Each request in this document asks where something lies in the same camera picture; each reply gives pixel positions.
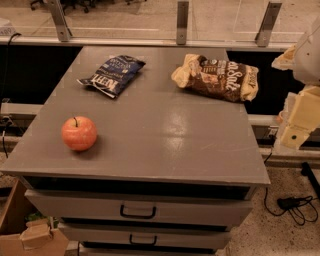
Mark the metal bracket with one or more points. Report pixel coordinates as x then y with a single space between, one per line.
269 19
56 10
182 22

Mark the black power adapter with cable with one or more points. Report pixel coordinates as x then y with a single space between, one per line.
292 206

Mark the middle grey drawer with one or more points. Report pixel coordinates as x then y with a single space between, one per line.
142 236

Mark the right metal bracket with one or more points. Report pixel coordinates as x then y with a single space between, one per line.
269 19

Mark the red apple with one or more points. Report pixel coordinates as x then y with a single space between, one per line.
79 133

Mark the grey drawer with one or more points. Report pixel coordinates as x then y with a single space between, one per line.
82 205
87 251
142 236

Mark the grey cabinet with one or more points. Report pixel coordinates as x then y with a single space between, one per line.
153 140

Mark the top grey drawer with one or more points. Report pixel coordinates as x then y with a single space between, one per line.
82 205

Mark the cardboard box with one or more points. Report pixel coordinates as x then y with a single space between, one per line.
25 233

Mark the left metal bracket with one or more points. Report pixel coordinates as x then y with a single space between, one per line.
56 10

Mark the bottom grey drawer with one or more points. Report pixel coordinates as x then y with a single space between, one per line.
87 251

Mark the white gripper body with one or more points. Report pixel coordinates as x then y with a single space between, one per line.
308 59

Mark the brown sea salt chip bag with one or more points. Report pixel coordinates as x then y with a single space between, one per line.
218 79

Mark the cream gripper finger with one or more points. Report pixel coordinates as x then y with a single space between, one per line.
301 116
286 60

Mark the middle metal bracket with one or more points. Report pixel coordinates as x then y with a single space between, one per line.
182 22

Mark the blue chip bag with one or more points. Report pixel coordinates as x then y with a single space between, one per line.
114 75

